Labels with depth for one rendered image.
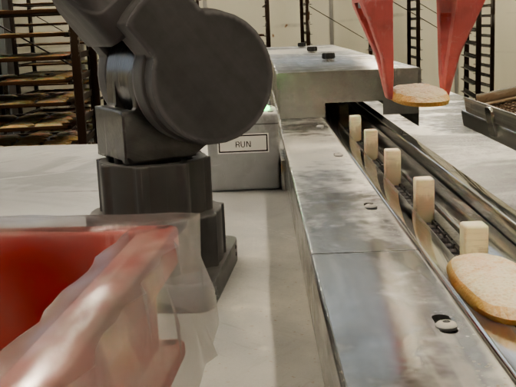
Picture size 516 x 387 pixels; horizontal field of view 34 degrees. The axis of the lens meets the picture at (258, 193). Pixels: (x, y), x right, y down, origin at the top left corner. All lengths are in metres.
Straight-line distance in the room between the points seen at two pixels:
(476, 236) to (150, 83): 0.20
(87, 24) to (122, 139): 0.07
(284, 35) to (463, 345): 7.33
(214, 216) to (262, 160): 0.32
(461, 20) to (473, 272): 0.23
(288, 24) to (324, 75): 6.55
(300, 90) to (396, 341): 0.77
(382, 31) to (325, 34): 7.04
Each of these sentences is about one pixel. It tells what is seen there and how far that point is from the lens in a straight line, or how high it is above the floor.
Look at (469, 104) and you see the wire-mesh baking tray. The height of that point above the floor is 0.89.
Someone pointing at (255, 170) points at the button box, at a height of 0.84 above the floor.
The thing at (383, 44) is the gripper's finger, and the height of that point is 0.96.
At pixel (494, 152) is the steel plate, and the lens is 1.05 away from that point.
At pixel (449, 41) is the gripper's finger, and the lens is 0.62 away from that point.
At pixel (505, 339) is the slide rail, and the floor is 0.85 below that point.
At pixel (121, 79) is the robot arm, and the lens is 0.53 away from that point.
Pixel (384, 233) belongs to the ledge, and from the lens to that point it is 0.48.
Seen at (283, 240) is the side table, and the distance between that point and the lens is 0.64.
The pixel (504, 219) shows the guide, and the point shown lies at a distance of 0.53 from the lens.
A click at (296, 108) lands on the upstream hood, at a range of 1.07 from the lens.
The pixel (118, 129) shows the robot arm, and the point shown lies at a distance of 0.51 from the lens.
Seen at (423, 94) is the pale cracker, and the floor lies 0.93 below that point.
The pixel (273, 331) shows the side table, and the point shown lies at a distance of 0.46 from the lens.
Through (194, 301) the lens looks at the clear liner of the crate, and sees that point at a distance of 0.25.
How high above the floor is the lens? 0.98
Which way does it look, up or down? 11 degrees down
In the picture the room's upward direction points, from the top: 2 degrees counter-clockwise
